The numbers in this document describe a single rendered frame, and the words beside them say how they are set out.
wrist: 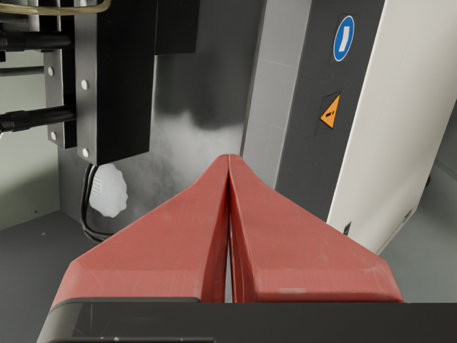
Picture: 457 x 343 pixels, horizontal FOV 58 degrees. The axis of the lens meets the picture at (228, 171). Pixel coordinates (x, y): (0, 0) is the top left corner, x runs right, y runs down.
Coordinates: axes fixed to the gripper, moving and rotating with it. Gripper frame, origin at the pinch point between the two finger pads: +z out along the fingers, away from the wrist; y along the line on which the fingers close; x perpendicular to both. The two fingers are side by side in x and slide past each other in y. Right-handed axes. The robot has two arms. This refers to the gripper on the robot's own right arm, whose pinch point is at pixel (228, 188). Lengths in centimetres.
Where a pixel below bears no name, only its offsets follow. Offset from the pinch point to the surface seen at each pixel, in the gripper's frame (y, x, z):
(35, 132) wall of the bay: 35, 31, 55
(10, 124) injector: 21.8, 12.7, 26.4
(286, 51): -4.5, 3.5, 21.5
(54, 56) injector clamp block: 19.4, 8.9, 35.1
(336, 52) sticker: -9.4, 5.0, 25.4
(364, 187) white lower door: -20, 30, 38
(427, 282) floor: -61, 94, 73
